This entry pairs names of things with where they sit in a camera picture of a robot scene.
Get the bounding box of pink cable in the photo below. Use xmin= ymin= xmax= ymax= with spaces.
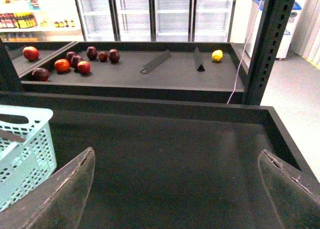
xmin=226 ymin=0 xmax=267 ymax=105

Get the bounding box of dark red apple right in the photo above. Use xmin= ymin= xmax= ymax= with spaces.
xmin=109 ymin=48 xmax=120 ymax=64

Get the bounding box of flat black divider strip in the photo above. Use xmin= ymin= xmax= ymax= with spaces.
xmin=140 ymin=50 xmax=171 ymax=74

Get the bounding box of black display tray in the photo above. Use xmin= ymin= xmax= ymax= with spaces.
xmin=0 ymin=41 xmax=247 ymax=104
xmin=0 ymin=92 xmax=315 ymax=229

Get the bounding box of light blue plastic basket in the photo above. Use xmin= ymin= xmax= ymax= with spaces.
xmin=0 ymin=105 xmax=57 ymax=211

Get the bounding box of black triangular divider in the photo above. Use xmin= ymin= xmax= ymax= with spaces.
xmin=193 ymin=47 xmax=205 ymax=72

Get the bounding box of dark apple behind orange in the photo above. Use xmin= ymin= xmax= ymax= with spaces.
xmin=66 ymin=51 xmax=77 ymax=63

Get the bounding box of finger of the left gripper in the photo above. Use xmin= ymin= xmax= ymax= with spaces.
xmin=0 ymin=129 xmax=25 ymax=143

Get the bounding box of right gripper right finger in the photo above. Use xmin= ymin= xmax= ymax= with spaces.
xmin=257 ymin=150 xmax=320 ymax=229

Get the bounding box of yellow lemon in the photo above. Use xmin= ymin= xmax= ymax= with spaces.
xmin=211 ymin=49 xmax=224 ymax=62

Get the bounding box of dark red apple back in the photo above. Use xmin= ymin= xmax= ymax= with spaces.
xmin=86 ymin=46 xmax=98 ymax=61

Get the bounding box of black perforated shelf post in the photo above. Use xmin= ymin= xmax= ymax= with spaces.
xmin=242 ymin=0 xmax=295 ymax=106

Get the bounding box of orange red apple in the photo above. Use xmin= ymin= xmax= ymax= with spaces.
xmin=54 ymin=59 xmax=70 ymax=73

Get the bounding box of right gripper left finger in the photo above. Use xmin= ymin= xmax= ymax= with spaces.
xmin=0 ymin=147 xmax=96 ymax=229

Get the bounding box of lower black display tray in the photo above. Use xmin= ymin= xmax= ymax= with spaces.
xmin=0 ymin=92 xmax=315 ymax=229

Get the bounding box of upper black display tray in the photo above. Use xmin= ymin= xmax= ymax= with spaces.
xmin=0 ymin=41 xmax=247 ymax=104

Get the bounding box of bright red apple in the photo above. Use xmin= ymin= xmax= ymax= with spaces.
xmin=77 ymin=61 xmax=91 ymax=75

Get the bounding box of dark red apple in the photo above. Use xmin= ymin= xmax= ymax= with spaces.
xmin=31 ymin=67 xmax=51 ymax=82
xmin=109 ymin=48 xmax=120 ymax=64
xmin=86 ymin=46 xmax=98 ymax=61

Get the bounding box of dark red apple front left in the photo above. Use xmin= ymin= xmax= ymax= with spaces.
xmin=31 ymin=67 xmax=51 ymax=82

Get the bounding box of small red apple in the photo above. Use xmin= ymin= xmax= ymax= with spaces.
xmin=98 ymin=51 xmax=108 ymax=62

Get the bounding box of glass door refrigerator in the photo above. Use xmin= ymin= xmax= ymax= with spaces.
xmin=75 ymin=0 xmax=236 ymax=43

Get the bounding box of white chest freezer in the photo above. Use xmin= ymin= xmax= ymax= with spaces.
xmin=244 ymin=0 xmax=303 ymax=60

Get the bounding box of white grocery shelf with bottles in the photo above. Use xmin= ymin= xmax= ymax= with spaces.
xmin=0 ymin=0 xmax=84 ymax=42

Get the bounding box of red apple far left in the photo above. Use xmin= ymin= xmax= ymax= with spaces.
xmin=22 ymin=46 xmax=40 ymax=61

